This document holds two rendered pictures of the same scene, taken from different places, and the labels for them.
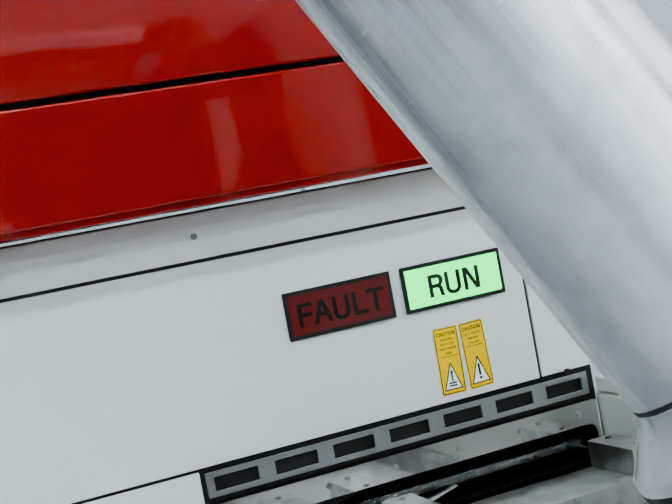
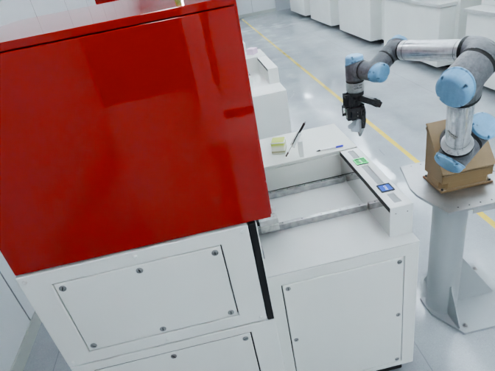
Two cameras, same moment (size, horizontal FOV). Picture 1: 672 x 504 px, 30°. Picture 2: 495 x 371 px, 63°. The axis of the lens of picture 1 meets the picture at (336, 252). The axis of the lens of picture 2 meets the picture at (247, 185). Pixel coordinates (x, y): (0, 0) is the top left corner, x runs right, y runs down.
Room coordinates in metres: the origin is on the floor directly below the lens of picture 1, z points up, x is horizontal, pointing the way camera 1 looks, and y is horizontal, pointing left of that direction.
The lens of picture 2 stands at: (0.74, 1.41, 1.89)
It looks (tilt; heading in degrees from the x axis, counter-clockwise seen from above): 30 degrees down; 289
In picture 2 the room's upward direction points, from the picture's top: 11 degrees counter-clockwise
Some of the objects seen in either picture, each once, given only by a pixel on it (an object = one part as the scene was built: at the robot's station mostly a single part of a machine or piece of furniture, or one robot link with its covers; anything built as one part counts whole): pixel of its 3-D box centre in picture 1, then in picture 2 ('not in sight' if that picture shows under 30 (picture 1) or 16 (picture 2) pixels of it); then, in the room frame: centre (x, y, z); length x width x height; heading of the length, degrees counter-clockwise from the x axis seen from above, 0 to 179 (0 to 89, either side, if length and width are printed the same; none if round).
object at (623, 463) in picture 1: (624, 453); not in sight; (1.27, -0.25, 0.89); 0.08 x 0.03 x 0.03; 22
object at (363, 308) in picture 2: not in sight; (316, 260); (1.01, -0.25, 0.41); 0.97 x 0.64 x 0.82; 112
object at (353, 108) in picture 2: not in sight; (353, 104); (0.79, -0.32, 1.25); 0.09 x 0.08 x 0.12; 22
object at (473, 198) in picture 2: not in sight; (456, 191); (0.33, -0.38, 0.75); 0.45 x 0.44 x 0.13; 22
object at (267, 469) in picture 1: (408, 430); not in sight; (1.27, -0.04, 0.96); 0.44 x 0.01 x 0.02; 112
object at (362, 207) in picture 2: not in sight; (311, 218); (0.98, -0.05, 0.84); 0.50 x 0.02 x 0.03; 22
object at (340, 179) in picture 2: not in sight; (296, 189); (1.08, -0.30, 0.84); 0.50 x 0.02 x 0.03; 22
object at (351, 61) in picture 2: not in sight; (354, 68); (0.78, -0.32, 1.41); 0.09 x 0.08 x 0.11; 136
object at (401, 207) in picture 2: not in sight; (372, 187); (0.72, -0.21, 0.89); 0.55 x 0.09 x 0.14; 112
